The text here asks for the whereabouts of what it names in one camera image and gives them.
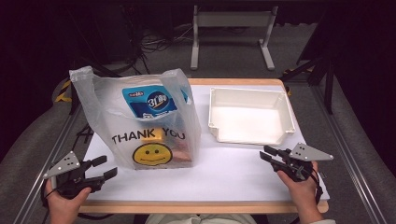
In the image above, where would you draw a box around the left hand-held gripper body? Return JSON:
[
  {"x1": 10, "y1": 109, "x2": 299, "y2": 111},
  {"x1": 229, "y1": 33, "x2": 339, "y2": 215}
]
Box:
[{"x1": 42, "y1": 150, "x2": 94, "y2": 201}]

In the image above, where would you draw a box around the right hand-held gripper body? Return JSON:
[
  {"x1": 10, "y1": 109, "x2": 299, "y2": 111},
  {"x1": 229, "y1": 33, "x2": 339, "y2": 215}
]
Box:
[{"x1": 273, "y1": 142, "x2": 334, "y2": 183}]

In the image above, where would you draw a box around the white plastic tray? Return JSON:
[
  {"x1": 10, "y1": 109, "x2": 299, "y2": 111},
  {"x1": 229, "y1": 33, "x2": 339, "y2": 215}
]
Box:
[{"x1": 207, "y1": 87, "x2": 296, "y2": 147}]

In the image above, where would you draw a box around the clear plastic smiley bag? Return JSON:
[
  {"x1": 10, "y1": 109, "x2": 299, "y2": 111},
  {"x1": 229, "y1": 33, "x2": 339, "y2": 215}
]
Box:
[{"x1": 68, "y1": 65, "x2": 203, "y2": 172}]

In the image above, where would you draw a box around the brown rectangular box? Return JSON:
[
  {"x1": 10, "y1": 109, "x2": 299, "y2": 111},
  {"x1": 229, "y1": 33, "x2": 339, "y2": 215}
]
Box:
[{"x1": 169, "y1": 141, "x2": 192, "y2": 162}]

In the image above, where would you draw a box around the blue snack pouch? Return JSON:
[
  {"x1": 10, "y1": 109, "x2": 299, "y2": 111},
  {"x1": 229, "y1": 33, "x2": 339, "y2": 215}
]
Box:
[{"x1": 121, "y1": 84, "x2": 191, "y2": 120}]

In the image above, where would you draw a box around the person's right hand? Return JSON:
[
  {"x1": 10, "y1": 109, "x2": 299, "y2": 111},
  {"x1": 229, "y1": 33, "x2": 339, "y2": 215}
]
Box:
[{"x1": 276, "y1": 161, "x2": 322, "y2": 219}]

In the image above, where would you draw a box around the person's left hand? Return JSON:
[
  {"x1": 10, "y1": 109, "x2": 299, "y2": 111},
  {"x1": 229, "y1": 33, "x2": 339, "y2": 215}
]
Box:
[{"x1": 44, "y1": 179, "x2": 92, "y2": 224}]

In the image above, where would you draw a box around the white table mat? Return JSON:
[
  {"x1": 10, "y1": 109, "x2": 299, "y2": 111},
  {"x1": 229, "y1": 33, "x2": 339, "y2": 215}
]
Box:
[{"x1": 83, "y1": 84, "x2": 331, "y2": 202}]

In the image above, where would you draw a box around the yellow black floor tape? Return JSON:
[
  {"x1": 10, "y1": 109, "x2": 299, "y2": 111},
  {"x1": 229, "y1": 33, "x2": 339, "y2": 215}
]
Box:
[{"x1": 55, "y1": 79, "x2": 73, "y2": 104}]

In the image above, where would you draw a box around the person's lap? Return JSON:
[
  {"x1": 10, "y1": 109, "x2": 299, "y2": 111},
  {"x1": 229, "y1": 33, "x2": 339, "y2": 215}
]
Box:
[{"x1": 144, "y1": 213, "x2": 260, "y2": 224}]

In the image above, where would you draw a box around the aluminium frame rail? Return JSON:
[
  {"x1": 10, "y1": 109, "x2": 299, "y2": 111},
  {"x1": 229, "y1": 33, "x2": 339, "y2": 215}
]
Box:
[
  {"x1": 309, "y1": 83, "x2": 390, "y2": 224},
  {"x1": 12, "y1": 104, "x2": 85, "y2": 224}
]

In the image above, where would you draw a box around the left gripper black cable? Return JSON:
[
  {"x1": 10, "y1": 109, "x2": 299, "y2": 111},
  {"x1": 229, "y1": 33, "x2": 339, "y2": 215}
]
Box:
[{"x1": 39, "y1": 180, "x2": 115, "y2": 224}]

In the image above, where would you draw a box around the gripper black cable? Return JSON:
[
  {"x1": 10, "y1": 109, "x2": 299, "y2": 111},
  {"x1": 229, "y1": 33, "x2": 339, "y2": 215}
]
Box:
[
  {"x1": 39, "y1": 180, "x2": 115, "y2": 224},
  {"x1": 311, "y1": 169, "x2": 325, "y2": 205}
]

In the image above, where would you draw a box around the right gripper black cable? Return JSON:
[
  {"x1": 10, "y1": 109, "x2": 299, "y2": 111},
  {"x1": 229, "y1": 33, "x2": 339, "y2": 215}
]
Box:
[{"x1": 311, "y1": 169, "x2": 325, "y2": 205}]

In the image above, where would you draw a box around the tangle of floor cables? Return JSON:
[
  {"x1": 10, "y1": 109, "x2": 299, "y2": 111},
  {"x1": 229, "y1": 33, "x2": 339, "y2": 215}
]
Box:
[{"x1": 136, "y1": 24, "x2": 194, "y2": 54}]

